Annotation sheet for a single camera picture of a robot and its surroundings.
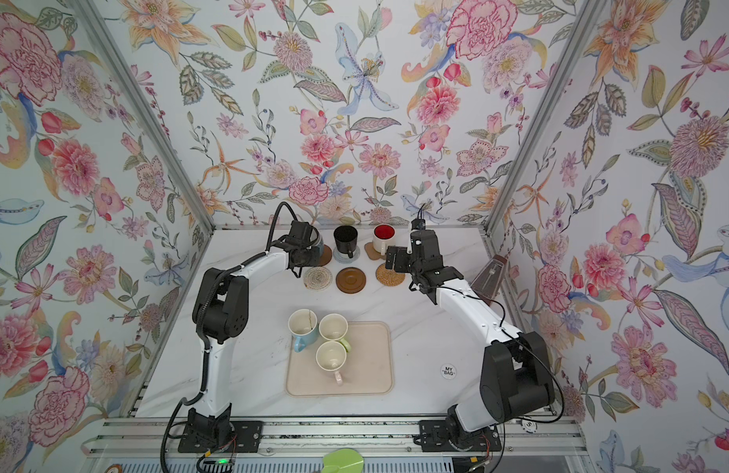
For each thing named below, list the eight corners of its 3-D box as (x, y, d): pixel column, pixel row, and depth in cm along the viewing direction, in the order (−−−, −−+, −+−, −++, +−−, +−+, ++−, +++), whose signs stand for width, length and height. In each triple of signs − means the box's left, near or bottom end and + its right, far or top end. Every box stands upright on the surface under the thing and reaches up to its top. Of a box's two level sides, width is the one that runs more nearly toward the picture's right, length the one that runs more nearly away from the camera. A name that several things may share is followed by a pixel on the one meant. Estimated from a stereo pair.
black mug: (334, 263, 110) (332, 248, 103) (336, 240, 117) (334, 225, 111) (357, 263, 110) (357, 248, 103) (357, 240, 117) (357, 225, 111)
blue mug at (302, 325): (297, 360, 89) (290, 346, 81) (292, 327, 95) (286, 312, 87) (323, 353, 90) (319, 339, 82) (317, 321, 97) (313, 305, 88)
